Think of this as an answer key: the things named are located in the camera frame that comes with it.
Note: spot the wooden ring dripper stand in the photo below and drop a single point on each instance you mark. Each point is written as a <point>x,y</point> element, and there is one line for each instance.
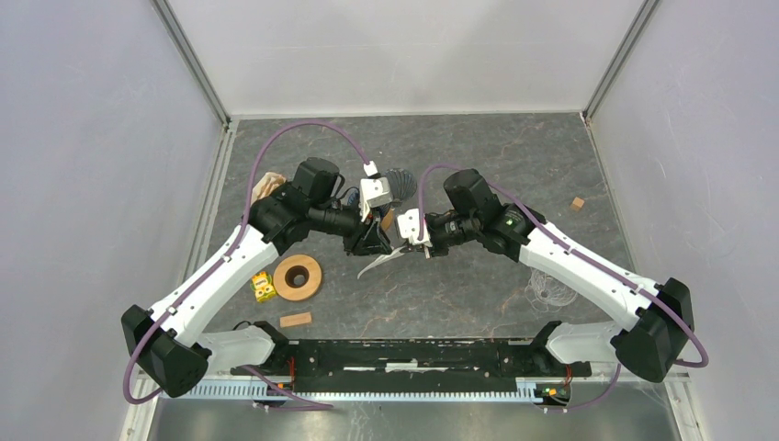
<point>387,220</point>

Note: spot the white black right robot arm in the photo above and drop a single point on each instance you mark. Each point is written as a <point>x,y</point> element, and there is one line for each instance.
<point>651,325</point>

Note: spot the small wooden cube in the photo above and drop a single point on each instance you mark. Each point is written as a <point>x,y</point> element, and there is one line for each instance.
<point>577,204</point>

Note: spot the yellow green toy cube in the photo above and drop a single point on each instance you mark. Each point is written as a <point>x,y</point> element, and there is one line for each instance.
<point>263,287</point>

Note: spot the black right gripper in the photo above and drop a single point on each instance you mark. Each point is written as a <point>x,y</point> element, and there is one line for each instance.
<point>434,250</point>

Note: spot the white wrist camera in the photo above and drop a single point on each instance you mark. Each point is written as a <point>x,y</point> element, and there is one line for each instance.
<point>374,191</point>
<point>412,228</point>

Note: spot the orange black coffee filter box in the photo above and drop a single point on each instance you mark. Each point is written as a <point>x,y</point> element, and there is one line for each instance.
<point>269,182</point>

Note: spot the white paper coffee filter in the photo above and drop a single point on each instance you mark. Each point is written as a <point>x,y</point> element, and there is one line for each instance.
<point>385,258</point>

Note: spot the clear glass coffee dripper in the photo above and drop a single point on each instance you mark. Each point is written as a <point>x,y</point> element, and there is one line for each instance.
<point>547,294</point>

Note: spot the grey ribbed coffee dripper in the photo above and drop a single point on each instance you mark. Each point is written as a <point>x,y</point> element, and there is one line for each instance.
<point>402,184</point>

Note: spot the small wooden rectangular block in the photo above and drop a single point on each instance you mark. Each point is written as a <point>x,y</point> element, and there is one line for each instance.
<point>294,320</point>

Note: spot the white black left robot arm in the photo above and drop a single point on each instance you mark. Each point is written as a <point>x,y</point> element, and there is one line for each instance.
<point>168,341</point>

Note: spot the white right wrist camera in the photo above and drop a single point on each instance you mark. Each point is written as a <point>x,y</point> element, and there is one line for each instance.
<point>412,228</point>

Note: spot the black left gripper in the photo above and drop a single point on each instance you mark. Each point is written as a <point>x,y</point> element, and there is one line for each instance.
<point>370,241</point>

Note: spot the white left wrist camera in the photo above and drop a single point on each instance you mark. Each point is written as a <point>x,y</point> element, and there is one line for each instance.
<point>374,191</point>

